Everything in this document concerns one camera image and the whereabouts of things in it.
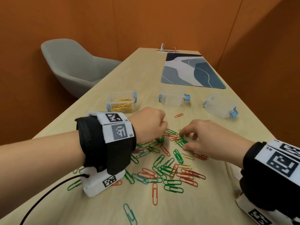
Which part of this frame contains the black right wrist strap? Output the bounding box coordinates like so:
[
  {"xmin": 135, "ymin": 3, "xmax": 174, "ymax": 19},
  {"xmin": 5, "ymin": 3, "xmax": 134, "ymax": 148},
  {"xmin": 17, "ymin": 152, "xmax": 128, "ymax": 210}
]
[{"xmin": 239, "ymin": 142, "xmax": 300, "ymax": 218}]

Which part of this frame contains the blue patterned desk mat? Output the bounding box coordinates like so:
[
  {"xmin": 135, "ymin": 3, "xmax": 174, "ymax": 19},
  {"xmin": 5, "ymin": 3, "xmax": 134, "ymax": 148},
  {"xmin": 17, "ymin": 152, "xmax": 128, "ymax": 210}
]
[{"xmin": 161, "ymin": 52, "xmax": 227, "ymax": 90}]

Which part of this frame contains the black left wrist strap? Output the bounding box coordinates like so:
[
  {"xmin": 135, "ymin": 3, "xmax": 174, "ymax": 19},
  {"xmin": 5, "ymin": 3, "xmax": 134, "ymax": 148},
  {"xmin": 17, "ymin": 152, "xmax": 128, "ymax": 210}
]
[{"xmin": 75, "ymin": 114, "xmax": 137, "ymax": 176}]

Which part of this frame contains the sorted heap of gold clips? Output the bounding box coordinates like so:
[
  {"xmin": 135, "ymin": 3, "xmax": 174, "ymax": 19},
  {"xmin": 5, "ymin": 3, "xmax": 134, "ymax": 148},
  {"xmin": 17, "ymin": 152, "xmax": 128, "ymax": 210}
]
[{"xmin": 111, "ymin": 98, "xmax": 134, "ymax": 113}]

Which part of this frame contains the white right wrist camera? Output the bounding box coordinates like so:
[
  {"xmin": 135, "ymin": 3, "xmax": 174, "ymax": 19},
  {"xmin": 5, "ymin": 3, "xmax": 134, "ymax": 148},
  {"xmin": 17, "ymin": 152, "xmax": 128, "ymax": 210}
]
[{"xmin": 235, "ymin": 193, "xmax": 300, "ymax": 225}]

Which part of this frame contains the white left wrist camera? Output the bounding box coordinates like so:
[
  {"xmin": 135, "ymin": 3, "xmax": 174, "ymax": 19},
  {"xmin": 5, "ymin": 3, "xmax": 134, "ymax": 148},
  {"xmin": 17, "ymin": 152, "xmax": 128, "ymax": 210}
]
[{"xmin": 80, "ymin": 167, "xmax": 126, "ymax": 198}]

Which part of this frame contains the person's left forearm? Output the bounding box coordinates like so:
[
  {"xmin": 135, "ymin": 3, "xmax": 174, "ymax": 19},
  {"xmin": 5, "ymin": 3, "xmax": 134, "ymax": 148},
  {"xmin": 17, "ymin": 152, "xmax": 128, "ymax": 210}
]
[{"xmin": 0, "ymin": 131, "xmax": 86, "ymax": 219}]

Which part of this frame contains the pile of colored paper clips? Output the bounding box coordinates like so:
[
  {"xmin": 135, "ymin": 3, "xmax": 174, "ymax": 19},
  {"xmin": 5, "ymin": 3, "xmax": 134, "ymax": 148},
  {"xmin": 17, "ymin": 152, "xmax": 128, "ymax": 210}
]
[{"xmin": 67, "ymin": 113, "xmax": 209, "ymax": 225}]

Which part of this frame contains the black camera cable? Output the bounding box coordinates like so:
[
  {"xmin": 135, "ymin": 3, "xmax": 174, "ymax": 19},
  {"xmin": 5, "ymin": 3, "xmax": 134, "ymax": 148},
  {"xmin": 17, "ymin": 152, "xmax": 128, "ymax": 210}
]
[{"xmin": 20, "ymin": 173, "xmax": 90, "ymax": 225}]

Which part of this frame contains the transparent box with blue latches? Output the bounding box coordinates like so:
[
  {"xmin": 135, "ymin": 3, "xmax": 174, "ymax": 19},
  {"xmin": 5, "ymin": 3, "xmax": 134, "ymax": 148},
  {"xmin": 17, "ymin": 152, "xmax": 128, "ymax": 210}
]
[
  {"xmin": 106, "ymin": 91, "xmax": 138, "ymax": 114},
  {"xmin": 202, "ymin": 93, "xmax": 239, "ymax": 120},
  {"xmin": 158, "ymin": 86, "xmax": 191, "ymax": 108}
]

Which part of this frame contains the white right marker band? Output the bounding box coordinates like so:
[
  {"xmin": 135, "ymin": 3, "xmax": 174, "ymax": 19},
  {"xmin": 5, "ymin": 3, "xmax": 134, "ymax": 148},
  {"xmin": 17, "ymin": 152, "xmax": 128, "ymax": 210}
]
[{"xmin": 255, "ymin": 139, "xmax": 300, "ymax": 187}]

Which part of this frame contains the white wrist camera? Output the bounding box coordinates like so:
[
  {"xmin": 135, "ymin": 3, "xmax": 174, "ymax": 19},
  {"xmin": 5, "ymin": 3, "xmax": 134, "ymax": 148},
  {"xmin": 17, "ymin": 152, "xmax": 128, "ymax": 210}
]
[
  {"xmin": 80, "ymin": 167, "xmax": 126, "ymax": 198},
  {"xmin": 235, "ymin": 193, "xmax": 300, "ymax": 225}
]

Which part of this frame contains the clear plastic lid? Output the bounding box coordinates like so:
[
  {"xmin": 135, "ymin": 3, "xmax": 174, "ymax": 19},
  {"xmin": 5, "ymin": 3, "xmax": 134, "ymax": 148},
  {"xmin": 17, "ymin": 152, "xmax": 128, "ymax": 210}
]
[{"xmin": 225, "ymin": 161, "xmax": 243, "ymax": 181}]

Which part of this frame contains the white marker band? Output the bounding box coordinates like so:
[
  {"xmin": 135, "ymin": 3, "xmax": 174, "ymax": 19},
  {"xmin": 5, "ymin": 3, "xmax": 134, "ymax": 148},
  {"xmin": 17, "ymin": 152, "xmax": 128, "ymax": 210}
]
[
  {"xmin": 255, "ymin": 139, "xmax": 300, "ymax": 187},
  {"xmin": 87, "ymin": 112, "xmax": 135, "ymax": 144}
]

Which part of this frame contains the black wrist strap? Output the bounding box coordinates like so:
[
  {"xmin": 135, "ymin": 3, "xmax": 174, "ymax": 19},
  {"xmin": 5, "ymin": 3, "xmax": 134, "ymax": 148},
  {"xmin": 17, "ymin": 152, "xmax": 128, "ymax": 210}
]
[
  {"xmin": 239, "ymin": 142, "xmax": 300, "ymax": 218},
  {"xmin": 75, "ymin": 114, "xmax": 137, "ymax": 176}
]

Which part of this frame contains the white left marker band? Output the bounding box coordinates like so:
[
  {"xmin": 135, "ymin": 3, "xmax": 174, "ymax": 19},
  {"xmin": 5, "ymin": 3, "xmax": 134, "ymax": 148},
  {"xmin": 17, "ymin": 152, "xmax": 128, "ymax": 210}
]
[{"xmin": 87, "ymin": 112, "xmax": 135, "ymax": 144}]

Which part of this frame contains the grey shell chair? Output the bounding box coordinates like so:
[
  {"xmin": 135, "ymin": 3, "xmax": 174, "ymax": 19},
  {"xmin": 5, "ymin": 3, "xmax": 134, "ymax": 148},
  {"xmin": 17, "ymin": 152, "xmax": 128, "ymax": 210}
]
[{"xmin": 41, "ymin": 38, "xmax": 123, "ymax": 99}]

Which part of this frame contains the person's left hand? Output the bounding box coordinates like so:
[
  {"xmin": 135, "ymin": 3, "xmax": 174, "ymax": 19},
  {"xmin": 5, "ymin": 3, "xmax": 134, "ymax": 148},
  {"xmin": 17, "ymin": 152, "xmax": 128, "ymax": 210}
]
[{"xmin": 127, "ymin": 106, "xmax": 168, "ymax": 145}]

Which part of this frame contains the person's right hand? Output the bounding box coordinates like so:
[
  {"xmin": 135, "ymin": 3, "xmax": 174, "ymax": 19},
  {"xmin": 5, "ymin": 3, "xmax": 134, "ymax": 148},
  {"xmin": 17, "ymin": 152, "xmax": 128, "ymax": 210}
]
[{"xmin": 179, "ymin": 119, "xmax": 255, "ymax": 169}]

